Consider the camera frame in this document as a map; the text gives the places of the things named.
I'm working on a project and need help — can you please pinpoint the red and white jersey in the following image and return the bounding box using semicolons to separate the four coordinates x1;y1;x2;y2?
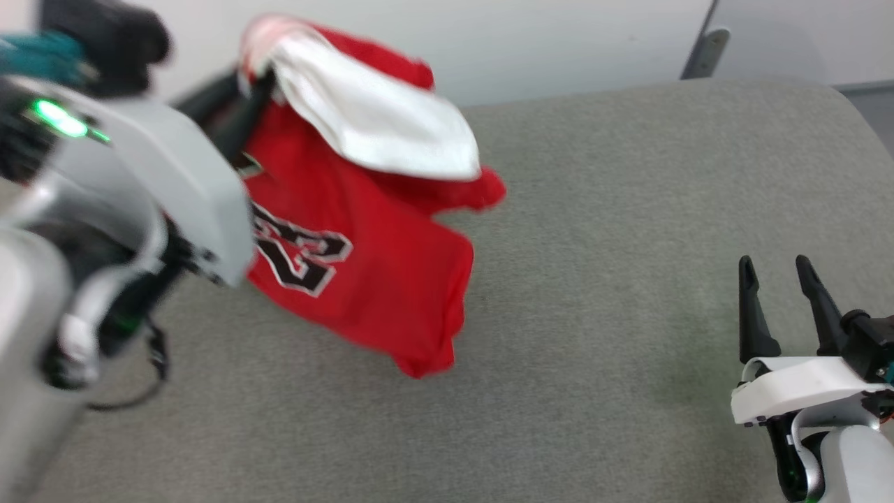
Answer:
234;14;507;379

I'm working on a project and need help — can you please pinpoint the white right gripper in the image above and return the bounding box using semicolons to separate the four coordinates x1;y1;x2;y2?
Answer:
731;254;889;426

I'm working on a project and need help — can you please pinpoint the teal left cable connector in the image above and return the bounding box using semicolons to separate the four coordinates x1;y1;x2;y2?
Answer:
0;31;90;86

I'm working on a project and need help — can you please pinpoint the grey metal bar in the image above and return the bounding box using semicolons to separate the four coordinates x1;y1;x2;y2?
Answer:
680;27;732;81

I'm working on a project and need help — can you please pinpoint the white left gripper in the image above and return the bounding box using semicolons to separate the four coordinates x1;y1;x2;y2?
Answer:
13;70;277;288

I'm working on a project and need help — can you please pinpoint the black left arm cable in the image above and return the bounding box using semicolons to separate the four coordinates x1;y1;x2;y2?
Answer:
85;318;170;413

